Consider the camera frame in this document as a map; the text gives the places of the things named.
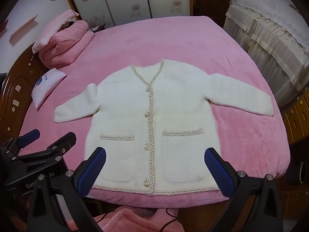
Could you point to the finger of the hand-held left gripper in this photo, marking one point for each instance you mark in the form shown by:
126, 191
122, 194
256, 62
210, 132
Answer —
61, 147
30, 135

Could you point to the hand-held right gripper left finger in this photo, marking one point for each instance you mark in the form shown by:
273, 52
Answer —
96, 166

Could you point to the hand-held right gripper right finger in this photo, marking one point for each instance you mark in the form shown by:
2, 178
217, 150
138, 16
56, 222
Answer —
217, 174

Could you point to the white fluffy braided-trim cardigan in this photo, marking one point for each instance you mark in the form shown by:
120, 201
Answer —
169, 106

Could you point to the wooden headboard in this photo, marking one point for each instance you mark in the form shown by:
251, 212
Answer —
14, 94

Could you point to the white pillow with blue print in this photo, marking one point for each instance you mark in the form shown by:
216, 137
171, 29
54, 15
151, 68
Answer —
50, 82

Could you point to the person's pink fleece clothing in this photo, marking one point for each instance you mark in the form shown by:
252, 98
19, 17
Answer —
135, 222

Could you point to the dark round object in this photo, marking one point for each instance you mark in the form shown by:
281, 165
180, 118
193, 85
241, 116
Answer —
298, 174

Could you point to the wooden drawer cabinet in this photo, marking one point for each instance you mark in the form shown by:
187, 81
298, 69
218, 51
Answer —
297, 118

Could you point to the folded pink quilt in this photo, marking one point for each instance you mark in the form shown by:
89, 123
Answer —
70, 46

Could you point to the pink lace-trimmed pillow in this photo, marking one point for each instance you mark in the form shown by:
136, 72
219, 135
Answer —
50, 29

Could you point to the pink bed blanket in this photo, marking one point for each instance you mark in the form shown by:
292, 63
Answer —
169, 41

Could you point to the floral sliding wardrobe doors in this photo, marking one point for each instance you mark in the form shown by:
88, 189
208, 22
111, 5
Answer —
125, 0

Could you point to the dark wooden door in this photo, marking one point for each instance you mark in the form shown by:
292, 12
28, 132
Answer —
212, 0

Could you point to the white lace cloth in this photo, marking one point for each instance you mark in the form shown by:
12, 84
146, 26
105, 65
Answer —
272, 7

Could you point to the pink wall shelf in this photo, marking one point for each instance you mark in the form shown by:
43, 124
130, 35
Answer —
23, 30

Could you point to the red wall shelf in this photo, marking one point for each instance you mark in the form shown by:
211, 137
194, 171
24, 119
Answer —
3, 25

